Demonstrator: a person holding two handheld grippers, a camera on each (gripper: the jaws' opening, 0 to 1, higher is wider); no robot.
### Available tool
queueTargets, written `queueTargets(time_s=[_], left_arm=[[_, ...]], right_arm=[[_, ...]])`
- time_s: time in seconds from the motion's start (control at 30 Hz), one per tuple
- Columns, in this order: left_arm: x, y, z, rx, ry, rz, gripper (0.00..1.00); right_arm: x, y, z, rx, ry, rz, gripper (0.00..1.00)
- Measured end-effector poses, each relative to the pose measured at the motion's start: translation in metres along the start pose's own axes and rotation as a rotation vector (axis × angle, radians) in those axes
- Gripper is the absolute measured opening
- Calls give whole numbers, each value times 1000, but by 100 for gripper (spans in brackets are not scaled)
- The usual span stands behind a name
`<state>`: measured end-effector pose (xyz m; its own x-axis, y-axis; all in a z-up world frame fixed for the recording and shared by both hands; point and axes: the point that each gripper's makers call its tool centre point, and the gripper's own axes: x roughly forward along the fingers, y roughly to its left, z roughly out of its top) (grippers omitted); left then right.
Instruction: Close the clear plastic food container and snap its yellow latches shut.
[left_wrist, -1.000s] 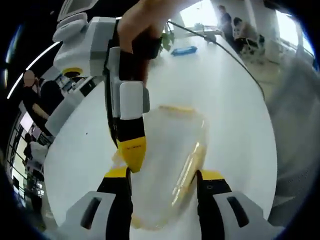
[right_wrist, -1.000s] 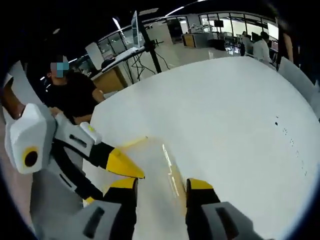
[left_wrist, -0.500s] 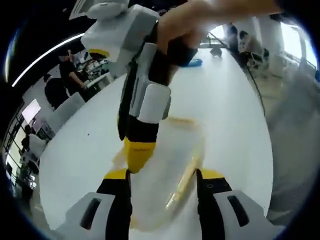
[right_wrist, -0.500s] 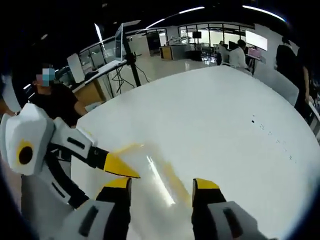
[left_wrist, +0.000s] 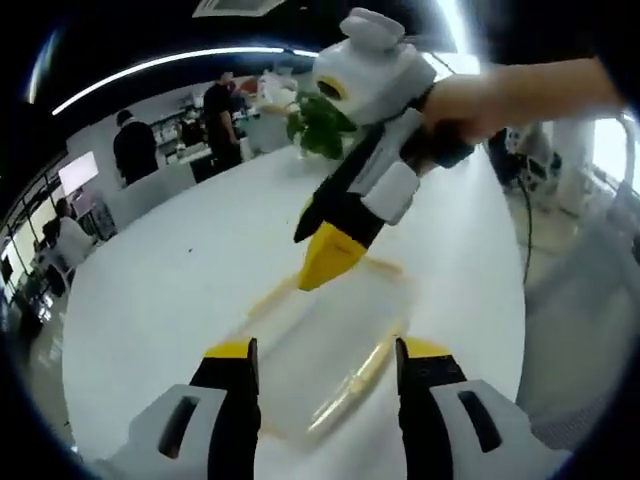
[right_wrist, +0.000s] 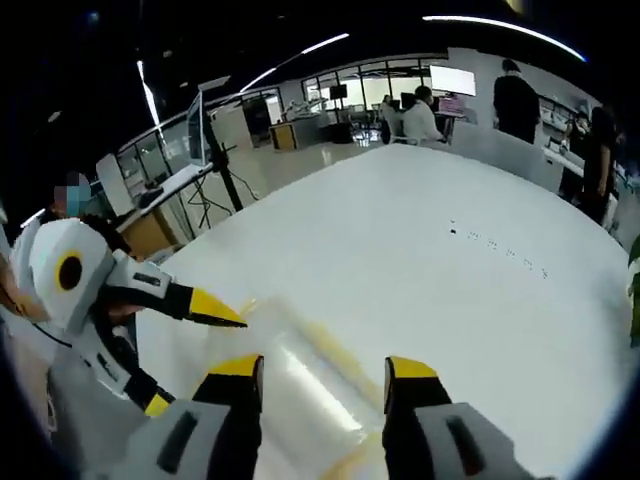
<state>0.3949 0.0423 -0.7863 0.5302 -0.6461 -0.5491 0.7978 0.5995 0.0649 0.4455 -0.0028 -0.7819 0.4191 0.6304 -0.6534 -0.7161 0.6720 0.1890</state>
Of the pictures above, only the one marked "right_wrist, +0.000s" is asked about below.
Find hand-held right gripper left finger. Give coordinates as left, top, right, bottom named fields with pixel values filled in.
left=123, top=353, right=266, bottom=480

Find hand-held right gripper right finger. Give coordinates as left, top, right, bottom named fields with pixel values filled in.
left=381, top=355, right=554, bottom=480

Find clear plastic box yellow clips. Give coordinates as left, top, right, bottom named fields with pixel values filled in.
left=234, top=294, right=396, bottom=480

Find white side desk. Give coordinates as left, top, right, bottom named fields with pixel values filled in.
left=133, top=161, right=219, bottom=207

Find black tripod stand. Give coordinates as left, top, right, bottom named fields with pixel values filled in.
left=206, top=116, right=246, bottom=212

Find open laptop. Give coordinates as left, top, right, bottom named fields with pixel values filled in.
left=186, top=89, right=212, bottom=169

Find wooden cabinet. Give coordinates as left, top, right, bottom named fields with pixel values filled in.
left=269, top=121, right=302, bottom=152

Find green potted plant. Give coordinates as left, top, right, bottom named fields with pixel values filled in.
left=624, top=248, right=640, bottom=347

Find ceiling light strip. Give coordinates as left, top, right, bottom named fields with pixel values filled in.
left=238, top=32, right=351, bottom=95
left=421, top=14, right=587, bottom=63

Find white low partition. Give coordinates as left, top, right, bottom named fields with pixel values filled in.
left=448, top=121, right=550, bottom=180

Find large wall screen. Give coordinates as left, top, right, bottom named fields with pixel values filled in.
left=429, top=64, right=477, bottom=99

